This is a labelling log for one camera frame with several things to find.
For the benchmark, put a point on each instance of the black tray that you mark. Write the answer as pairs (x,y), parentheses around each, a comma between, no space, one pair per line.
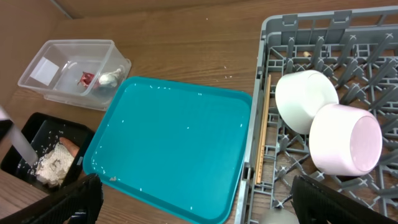
(43,132)

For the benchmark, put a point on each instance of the orange carrot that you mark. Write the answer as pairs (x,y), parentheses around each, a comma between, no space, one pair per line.
(70,146)

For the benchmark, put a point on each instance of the wooden chopstick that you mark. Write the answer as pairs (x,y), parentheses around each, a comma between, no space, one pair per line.
(262,134)

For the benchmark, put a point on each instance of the teal serving tray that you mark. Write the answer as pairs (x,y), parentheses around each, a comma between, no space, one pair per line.
(176,146)

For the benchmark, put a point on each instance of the grey dishwasher rack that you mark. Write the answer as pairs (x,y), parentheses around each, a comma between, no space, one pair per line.
(357,50)

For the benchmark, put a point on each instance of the clear plastic bin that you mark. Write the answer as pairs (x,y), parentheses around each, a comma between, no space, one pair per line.
(58,66)

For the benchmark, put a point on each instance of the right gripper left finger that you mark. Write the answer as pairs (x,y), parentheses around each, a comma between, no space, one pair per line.
(79,202)

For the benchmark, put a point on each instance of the rice pile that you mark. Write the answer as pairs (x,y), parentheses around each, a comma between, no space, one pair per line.
(54,166)

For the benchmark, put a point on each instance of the white cup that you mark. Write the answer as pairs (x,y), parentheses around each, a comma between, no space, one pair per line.
(278,216)

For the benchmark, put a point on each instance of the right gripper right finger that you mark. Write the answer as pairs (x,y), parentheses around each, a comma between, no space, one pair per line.
(314,202)

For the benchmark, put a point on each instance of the red snack wrapper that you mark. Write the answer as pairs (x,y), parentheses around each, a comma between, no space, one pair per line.
(86,79)

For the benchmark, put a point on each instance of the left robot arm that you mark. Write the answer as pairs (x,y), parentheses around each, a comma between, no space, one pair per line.
(21,144)

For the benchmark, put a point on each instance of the white tissue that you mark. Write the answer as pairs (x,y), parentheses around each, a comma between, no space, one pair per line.
(110,78)

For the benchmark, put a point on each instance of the white bowl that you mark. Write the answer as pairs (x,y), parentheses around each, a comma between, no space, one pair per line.
(300,95)

